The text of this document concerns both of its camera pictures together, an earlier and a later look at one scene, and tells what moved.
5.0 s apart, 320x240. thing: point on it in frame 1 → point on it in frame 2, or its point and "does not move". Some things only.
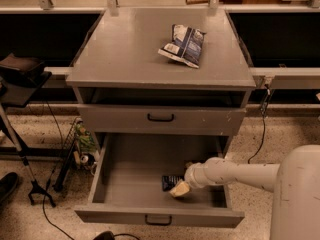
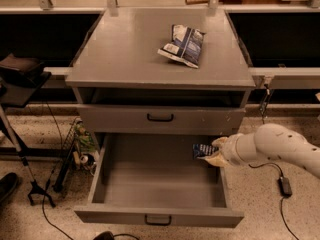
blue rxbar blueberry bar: (168, 182) → (203, 150)
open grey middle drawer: (127, 182) does not move
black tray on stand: (21, 77) does not move
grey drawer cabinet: (127, 87) does not move
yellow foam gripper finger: (187, 165) → (220, 141)
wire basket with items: (81, 150) does not move
